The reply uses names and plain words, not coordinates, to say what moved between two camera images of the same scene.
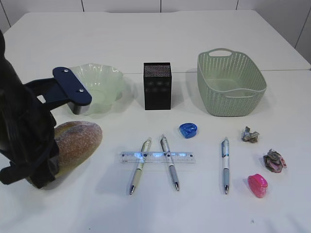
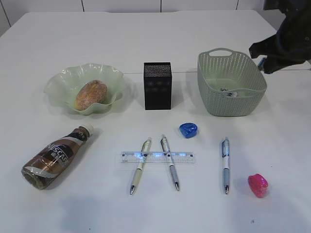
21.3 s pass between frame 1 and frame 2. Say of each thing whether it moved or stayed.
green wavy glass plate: stayed
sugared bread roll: moved
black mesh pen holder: stayed
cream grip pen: stayed
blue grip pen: stayed
